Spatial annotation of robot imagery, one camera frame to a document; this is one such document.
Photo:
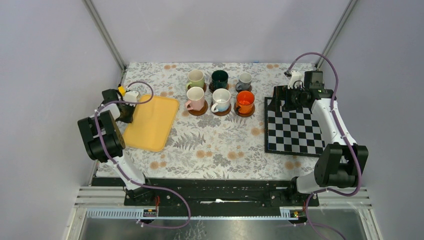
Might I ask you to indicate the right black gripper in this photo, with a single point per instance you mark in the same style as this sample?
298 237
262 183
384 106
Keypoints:
282 92

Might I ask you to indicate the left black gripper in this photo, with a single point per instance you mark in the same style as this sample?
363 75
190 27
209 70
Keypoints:
129 118

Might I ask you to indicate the yellow tray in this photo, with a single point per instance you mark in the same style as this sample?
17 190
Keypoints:
152 123

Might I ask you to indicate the orange mug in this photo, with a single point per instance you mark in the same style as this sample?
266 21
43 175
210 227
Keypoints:
245 98

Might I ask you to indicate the grey mug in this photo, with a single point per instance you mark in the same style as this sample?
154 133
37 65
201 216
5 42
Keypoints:
244 82

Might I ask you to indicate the brown wooden coaster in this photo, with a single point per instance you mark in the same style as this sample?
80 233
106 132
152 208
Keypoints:
204 87
237 108
220 113
199 112
212 89

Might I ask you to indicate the dark green mug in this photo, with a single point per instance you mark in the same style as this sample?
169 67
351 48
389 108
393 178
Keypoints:
219 78

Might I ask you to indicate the pink white mug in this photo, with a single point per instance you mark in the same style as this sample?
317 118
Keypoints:
196 99

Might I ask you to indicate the light green mug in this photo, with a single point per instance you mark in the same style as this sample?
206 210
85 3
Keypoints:
196 77

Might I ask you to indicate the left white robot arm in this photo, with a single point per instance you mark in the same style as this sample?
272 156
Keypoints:
104 142

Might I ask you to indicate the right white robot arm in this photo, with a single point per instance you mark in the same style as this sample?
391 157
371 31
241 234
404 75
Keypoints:
342 162

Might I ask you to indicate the yellow block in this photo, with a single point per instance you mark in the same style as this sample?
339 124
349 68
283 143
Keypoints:
121 90

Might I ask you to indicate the black white checkerboard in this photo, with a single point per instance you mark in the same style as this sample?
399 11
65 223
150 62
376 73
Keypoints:
295 133

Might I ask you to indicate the floral tablecloth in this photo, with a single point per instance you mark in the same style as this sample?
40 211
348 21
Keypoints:
211 146

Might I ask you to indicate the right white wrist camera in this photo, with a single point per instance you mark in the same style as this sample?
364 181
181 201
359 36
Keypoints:
296 79

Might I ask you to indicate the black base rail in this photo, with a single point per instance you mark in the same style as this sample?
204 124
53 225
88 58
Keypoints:
218 197

